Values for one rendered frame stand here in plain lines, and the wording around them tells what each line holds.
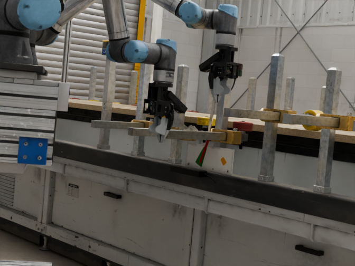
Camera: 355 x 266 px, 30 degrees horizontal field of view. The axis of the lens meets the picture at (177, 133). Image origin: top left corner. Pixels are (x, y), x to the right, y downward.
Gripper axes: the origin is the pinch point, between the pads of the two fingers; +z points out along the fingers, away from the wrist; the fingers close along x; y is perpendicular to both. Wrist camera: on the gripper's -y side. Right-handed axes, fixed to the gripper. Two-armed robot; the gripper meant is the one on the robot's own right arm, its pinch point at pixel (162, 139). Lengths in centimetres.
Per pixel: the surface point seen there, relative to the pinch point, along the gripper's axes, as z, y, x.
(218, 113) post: -10.7, -32.6, -4.3
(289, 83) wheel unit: -29, -142, -55
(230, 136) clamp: -2.0, -31.8, 3.5
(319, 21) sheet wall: -165, -773, -491
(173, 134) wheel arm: -1.8, -3.8, 1.5
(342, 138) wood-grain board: -6, -51, 41
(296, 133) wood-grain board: -6, -51, 21
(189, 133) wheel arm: -2.6, -11.7, 1.5
